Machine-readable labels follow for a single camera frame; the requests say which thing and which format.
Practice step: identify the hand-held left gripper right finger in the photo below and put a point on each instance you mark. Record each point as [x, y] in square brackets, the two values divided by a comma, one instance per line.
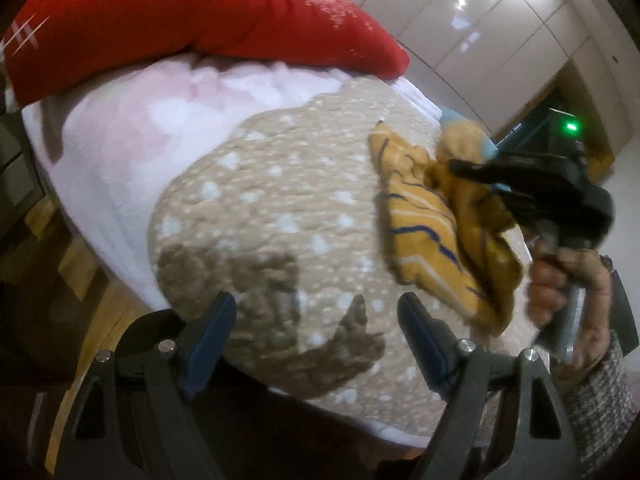
[425, 340]

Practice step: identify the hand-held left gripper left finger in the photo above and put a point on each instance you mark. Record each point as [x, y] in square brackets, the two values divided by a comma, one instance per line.
[215, 340]

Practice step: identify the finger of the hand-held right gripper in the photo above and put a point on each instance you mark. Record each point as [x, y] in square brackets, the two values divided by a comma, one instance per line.
[475, 170]
[512, 205]

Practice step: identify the yellow striped small garment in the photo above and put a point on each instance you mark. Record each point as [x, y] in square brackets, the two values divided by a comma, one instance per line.
[420, 220]

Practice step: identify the person's right hand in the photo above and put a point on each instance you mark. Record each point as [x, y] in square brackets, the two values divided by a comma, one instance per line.
[547, 290]

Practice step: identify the teal pillow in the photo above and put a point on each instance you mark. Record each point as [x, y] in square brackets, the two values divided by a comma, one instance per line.
[450, 115]

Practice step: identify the glossy beige wardrobe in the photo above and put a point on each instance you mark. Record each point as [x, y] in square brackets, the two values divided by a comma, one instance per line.
[475, 35]

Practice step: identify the beige dotted blanket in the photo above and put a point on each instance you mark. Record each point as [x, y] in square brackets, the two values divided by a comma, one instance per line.
[300, 185]

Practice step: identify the pale pink white blanket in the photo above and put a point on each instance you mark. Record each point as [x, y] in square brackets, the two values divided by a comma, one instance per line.
[125, 125]

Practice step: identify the dark bedside cabinet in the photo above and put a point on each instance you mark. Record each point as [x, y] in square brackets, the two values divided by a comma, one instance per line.
[17, 175]

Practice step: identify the red pillow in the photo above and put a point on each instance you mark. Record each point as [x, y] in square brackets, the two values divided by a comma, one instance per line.
[200, 10]

